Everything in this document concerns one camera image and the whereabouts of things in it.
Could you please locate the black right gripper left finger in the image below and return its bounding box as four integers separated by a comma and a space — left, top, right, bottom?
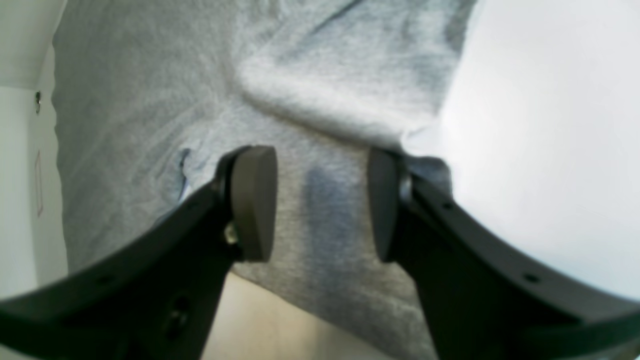
0, 146, 278, 360

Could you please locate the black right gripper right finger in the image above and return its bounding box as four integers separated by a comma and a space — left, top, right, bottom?
366, 148, 640, 360

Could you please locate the grey T-shirt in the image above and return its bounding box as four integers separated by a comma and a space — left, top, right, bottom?
51, 0, 477, 360

